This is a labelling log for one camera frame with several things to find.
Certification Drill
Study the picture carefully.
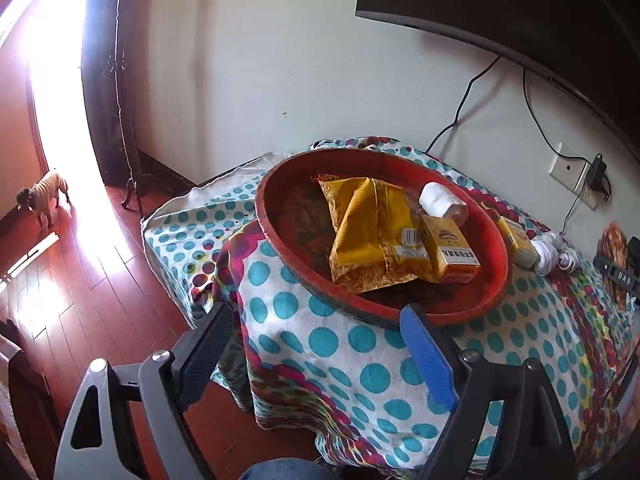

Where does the large yellow medicine box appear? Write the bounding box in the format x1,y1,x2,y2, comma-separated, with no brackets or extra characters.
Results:
419,214,482,284

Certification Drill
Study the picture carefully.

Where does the polka dot tablecloth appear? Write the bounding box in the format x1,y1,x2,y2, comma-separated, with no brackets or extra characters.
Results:
141,136,640,471

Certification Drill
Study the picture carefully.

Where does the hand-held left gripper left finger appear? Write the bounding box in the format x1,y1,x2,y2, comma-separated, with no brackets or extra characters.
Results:
52,302,236,480

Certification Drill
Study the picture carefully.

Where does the person's blue jeans leg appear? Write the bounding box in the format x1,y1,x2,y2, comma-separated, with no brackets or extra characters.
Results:
240,457,341,480

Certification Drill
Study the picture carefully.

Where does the brown snack wrapper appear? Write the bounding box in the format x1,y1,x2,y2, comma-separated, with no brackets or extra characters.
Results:
597,221,630,311

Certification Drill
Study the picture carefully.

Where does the black television cable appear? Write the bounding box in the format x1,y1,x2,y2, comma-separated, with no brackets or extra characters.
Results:
522,66,565,157

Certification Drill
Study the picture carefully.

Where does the small brown dog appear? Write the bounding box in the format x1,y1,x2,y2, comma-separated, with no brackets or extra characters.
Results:
15,170,72,229

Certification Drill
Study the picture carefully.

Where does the white coaxial wall socket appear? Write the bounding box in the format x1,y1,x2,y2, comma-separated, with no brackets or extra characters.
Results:
549,142,591,192

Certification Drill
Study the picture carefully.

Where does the thin black cable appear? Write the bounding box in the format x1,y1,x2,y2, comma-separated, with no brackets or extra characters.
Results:
424,56,502,154

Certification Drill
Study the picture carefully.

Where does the black flat screen television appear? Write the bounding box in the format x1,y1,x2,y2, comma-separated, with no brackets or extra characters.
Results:
355,0,640,148

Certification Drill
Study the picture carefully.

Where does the round red tray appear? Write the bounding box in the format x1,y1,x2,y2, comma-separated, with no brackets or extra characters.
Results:
255,148,510,330

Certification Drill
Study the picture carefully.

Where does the black adapter cable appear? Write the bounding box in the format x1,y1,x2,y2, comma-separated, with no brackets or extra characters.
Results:
561,191,586,237

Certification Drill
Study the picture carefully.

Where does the black coat stand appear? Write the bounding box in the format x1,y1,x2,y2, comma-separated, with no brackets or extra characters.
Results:
112,0,151,213

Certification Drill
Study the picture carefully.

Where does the dark wooden chair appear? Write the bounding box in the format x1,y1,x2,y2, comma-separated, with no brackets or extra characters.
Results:
0,317,63,480

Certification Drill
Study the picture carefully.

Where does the white power wall socket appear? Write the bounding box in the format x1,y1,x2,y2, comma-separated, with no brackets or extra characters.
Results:
575,180,601,211

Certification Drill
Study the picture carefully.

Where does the black power adapter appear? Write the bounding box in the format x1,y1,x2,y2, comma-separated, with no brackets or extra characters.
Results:
585,154,608,193

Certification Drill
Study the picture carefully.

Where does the dark wooden door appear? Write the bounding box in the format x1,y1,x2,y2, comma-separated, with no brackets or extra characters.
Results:
80,0,151,188

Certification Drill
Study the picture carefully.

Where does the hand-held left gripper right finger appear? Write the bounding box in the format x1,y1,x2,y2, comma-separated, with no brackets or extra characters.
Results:
400,304,578,480

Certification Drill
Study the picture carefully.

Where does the yellow snack bag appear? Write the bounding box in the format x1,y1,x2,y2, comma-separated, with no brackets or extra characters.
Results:
317,175,436,295

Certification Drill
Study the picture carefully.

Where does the small yellow box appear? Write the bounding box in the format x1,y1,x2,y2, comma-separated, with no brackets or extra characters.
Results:
497,216,541,268

